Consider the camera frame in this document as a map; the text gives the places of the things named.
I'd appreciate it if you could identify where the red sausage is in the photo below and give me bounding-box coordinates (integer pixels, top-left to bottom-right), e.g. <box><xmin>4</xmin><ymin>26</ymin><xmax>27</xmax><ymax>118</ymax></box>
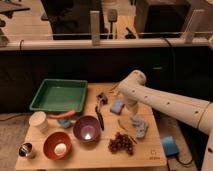
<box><xmin>48</xmin><ymin>110</ymin><xmax>76</xmax><ymax>119</ymax></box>

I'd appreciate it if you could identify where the small blue cloth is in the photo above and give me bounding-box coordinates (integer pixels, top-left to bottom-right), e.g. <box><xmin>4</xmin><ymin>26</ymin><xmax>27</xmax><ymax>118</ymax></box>
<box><xmin>58</xmin><ymin>118</ymin><xmax>72</xmax><ymax>128</ymax></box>

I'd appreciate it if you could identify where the light blue crumpled cloth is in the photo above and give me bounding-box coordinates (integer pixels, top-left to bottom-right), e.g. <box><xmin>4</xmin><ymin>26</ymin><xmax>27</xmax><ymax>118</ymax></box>
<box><xmin>130</xmin><ymin>115</ymin><xmax>149</xmax><ymax>139</ymax></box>

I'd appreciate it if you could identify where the white rail post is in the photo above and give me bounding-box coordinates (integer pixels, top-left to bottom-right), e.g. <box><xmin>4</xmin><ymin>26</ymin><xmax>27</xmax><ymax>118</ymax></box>
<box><xmin>181</xmin><ymin>9</ymin><xmax>205</xmax><ymax>44</ymax></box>
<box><xmin>90</xmin><ymin>11</ymin><xmax>100</xmax><ymax>46</ymax></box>

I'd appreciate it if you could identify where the black can opener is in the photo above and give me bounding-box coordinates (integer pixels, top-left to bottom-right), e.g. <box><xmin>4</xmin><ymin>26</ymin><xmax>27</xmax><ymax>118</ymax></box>
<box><xmin>95</xmin><ymin>93</ymin><xmax>108</xmax><ymax>129</ymax></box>

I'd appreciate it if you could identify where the white egg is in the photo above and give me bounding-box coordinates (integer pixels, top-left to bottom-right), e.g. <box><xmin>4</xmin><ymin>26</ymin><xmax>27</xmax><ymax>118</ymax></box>
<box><xmin>54</xmin><ymin>143</ymin><xmax>66</xmax><ymax>155</ymax></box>

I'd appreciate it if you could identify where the thin brown stick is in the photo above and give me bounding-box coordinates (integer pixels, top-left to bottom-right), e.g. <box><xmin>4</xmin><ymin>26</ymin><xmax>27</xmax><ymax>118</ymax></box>
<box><xmin>117</xmin><ymin>119</ymin><xmax>137</xmax><ymax>144</ymax></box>

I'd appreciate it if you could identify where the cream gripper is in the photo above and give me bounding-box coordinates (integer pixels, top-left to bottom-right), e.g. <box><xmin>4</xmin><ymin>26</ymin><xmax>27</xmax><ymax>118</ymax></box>
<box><xmin>118</xmin><ymin>107</ymin><xmax>138</xmax><ymax>128</ymax></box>

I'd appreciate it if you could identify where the blue box on floor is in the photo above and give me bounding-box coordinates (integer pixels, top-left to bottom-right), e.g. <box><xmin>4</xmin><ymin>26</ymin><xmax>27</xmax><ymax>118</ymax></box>
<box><xmin>161</xmin><ymin>136</ymin><xmax>179</xmax><ymax>157</ymax></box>

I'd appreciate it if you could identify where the bunch of red grapes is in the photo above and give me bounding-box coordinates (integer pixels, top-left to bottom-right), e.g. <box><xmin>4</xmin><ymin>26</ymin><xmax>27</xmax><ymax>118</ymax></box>
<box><xmin>108</xmin><ymin>132</ymin><xmax>134</xmax><ymax>155</ymax></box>

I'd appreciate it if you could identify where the green plastic tray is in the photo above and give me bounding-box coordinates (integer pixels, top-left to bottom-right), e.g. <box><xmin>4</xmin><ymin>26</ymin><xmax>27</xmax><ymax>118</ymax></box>
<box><xmin>29</xmin><ymin>79</ymin><xmax>88</xmax><ymax>114</ymax></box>

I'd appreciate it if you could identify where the white cup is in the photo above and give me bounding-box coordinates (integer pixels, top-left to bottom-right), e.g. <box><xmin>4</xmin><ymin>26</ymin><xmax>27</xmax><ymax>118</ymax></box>
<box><xmin>29</xmin><ymin>111</ymin><xmax>48</xmax><ymax>132</ymax></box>

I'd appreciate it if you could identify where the red bowl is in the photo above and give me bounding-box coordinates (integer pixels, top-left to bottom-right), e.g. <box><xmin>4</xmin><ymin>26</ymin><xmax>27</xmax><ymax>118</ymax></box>
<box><xmin>43</xmin><ymin>132</ymin><xmax>72</xmax><ymax>160</ymax></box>

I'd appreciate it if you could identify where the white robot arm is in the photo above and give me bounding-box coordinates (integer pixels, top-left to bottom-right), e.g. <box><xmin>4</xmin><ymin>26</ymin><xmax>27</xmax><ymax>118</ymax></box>
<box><xmin>118</xmin><ymin>70</ymin><xmax>213</xmax><ymax>171</ymax></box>

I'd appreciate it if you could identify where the purple bowl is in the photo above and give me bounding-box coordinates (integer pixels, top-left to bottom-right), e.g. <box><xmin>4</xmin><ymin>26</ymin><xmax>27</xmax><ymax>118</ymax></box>
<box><xmin>73</xmin><ymin>115</ymin><xmax>101</xmax><ymax>142</ymax></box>

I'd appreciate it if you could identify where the small metal cup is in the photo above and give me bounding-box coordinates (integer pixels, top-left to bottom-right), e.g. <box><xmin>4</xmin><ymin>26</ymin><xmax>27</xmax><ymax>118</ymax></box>
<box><xmin>19</xmin><ymin>143</ymin><xmax>35</xmax><ymax>159</ymax></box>

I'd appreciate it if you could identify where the white right rail post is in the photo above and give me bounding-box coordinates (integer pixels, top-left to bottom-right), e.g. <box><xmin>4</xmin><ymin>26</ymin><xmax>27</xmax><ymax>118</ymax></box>
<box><xmin>181</xmin><ymin>9</ymin><xmax>205</xmax><ymax>44</ymax></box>

